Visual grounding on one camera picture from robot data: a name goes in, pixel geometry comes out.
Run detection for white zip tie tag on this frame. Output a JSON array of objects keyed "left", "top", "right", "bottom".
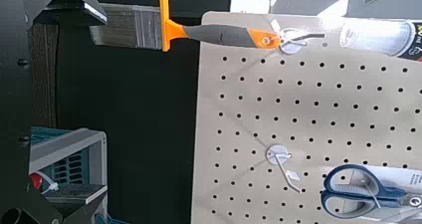
[{"left": 42, "top": 180, "right": 62, "bottom": 195}]

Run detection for orange grey paint brush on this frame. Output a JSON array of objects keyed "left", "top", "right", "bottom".
[{"left": 88, "top": 0, "right": 282, "bottom": 53}]

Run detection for red white sealant tube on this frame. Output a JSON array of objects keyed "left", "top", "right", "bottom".
[{"left": 338, "top": 17, "right": 422, "bottom": 64}]

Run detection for blue grey plastic crate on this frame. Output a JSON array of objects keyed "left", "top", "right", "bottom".
[{"left": 29, "top": 126, "right": 130, "bottom": 224}]

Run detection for blue handled scissors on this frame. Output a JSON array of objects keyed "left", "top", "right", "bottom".
[{"left": 319, "top": 163, "right": 422, "bottom": 223}]

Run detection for blue-handled scissors in package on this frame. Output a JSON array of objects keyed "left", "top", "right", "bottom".
[{"left": 331, "top": 164, "right": 422, "bottom": 224}]

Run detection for white pegboard hook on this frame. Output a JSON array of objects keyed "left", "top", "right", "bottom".
[
  {"left": 265, "top": 143, "right": 305, "bottom": 195},
  {"left": 270, "top": 17, "right": 328, "bottom": 56}
]

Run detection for beige perforated pegboard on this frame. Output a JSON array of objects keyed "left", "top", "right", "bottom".
[{"left": 190, "top": 10, "right": 422, "bottom": 224}]

